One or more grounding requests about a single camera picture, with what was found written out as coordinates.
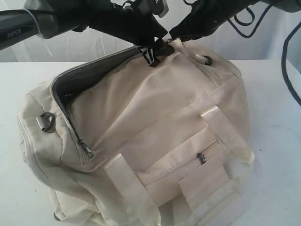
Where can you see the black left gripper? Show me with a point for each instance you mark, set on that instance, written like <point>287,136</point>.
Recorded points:
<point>127,23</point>

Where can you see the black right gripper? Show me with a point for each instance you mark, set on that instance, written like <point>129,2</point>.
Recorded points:
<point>203,20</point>

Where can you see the cream fabric duffel bag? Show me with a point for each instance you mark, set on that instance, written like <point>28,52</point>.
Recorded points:
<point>120,143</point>

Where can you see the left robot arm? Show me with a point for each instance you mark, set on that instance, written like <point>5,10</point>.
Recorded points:
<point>46,19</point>

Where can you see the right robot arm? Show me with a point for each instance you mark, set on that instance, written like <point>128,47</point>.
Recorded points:
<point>290,6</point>

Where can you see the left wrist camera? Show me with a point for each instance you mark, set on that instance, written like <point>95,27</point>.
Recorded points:
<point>155,7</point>

